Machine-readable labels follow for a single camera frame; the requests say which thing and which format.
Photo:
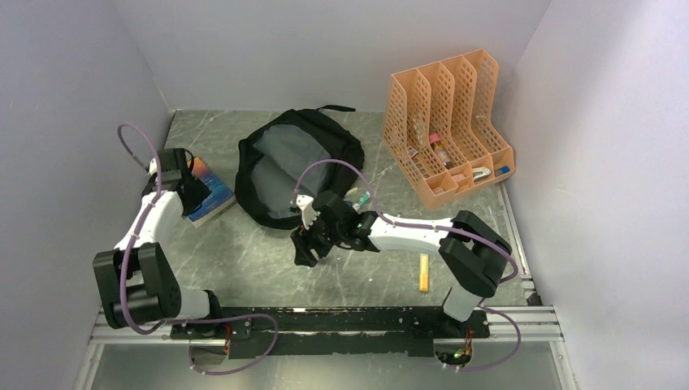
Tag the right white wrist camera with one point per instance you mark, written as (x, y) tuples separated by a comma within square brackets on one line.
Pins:
[(308, 214)]

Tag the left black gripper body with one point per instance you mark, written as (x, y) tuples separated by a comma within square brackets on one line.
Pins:
[(198, 192)]

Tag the black student backpack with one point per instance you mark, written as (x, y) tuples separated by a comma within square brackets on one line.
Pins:
[(300, 151)]

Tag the blue orange paperback book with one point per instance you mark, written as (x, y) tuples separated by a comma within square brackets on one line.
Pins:
[(220, 198)]

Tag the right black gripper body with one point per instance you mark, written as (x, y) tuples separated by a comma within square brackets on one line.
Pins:
[(324, 236)]

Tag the pink capped bottle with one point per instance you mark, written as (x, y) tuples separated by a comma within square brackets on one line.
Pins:
[(436, 144)]

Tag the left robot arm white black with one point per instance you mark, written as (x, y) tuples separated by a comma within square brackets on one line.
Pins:
[(135, 281)]

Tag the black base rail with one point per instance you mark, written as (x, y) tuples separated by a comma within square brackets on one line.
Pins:
[(288, 331)]

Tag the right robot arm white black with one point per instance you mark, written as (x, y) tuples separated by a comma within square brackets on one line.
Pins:
[(474, 253)]

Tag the aluminium frame rail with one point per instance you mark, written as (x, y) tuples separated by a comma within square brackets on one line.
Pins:
[(506, 323)]

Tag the green capped white marker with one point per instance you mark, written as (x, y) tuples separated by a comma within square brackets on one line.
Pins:
[(362, 201)]

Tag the yellow highlighter marker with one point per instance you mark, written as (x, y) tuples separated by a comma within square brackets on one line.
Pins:
[(423, 284)]

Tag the orange plastic file organizer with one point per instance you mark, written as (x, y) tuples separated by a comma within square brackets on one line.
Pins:
[(453, 98)]

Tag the silver stapler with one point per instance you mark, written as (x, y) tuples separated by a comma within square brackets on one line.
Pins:
[(480, 173)]

